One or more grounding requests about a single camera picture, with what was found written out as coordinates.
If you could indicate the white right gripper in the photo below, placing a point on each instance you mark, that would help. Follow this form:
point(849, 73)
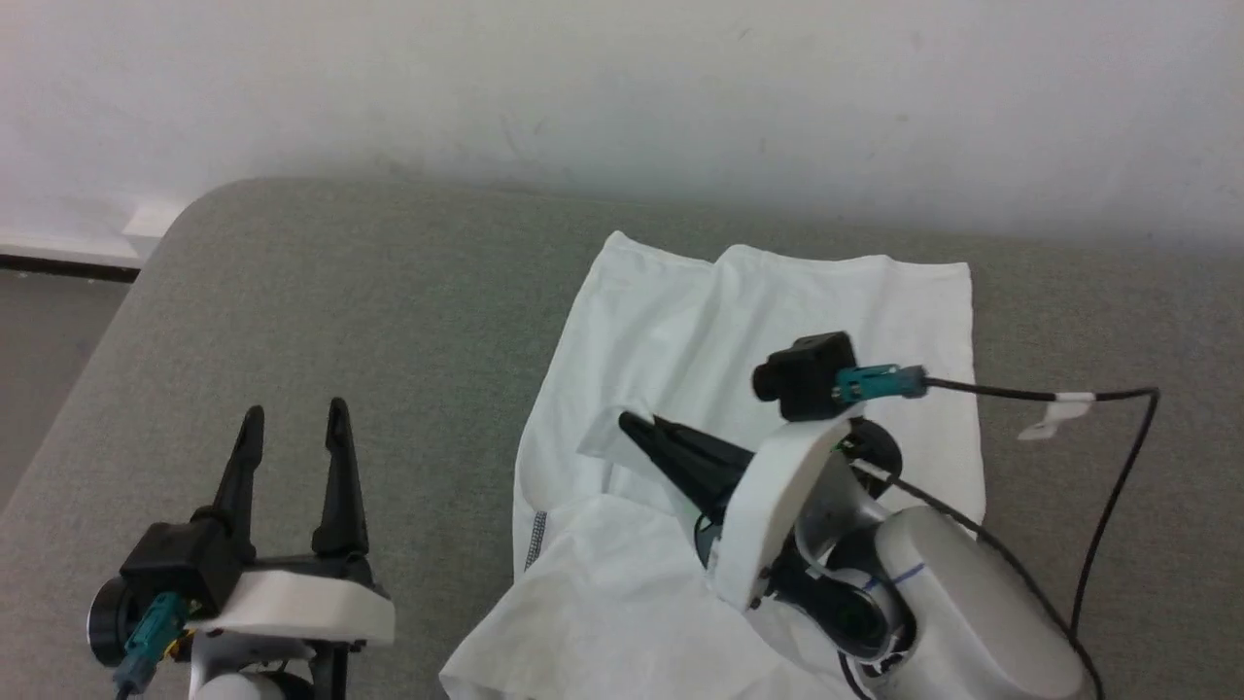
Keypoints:
point(777, 506)

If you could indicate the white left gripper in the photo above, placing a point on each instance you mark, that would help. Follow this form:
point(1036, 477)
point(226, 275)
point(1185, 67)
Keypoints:
point(301, 603)

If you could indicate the white garment with grey stitching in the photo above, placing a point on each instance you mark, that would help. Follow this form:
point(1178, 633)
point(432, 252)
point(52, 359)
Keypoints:
point(680, 331)

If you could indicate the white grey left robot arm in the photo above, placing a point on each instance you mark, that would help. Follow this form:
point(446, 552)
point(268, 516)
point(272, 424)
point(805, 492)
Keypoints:
point(248, 681)

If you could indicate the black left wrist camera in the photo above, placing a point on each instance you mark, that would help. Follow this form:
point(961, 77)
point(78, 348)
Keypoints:
point(175, 564)

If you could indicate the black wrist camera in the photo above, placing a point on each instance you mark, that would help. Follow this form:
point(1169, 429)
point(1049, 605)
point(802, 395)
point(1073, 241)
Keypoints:
point(175, 564)
point(807, 374)

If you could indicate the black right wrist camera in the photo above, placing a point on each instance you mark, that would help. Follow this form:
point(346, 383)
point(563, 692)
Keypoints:
point(807, 374)

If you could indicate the white wall baseboard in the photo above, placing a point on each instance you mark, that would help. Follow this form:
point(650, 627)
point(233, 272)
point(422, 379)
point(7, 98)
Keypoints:
point(68, 238)

